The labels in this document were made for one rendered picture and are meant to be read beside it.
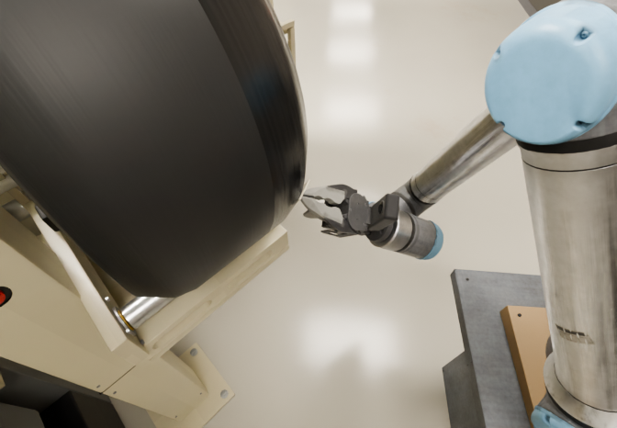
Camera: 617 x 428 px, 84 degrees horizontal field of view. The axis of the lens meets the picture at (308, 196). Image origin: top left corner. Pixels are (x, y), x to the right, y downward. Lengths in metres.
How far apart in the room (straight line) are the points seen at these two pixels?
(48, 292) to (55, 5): 0.44
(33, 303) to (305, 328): 1.12
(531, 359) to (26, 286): 1.01
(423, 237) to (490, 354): 0.39
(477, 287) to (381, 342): 0.62
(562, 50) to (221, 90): 0.30
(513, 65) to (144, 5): 0.34
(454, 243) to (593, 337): 1.34
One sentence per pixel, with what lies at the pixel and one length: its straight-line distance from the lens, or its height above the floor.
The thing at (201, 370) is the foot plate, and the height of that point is 0.01.
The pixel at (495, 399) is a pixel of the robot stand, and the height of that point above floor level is 0.60.
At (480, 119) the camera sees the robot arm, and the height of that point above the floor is 1.12.
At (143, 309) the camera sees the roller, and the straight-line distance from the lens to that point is 0.68.
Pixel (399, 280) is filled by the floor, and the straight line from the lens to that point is 1.71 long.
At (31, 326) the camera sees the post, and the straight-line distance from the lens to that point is 0.71.
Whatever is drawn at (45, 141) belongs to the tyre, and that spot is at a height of 1.33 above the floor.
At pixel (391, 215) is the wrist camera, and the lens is 0.59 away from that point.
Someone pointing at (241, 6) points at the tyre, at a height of 1.36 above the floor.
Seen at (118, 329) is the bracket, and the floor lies 0.95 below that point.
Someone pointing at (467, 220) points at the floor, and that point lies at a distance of 2.01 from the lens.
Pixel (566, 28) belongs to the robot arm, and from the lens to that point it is 0.39.
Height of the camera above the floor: 1.50
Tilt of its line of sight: 51 degrees down
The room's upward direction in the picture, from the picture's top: straight up
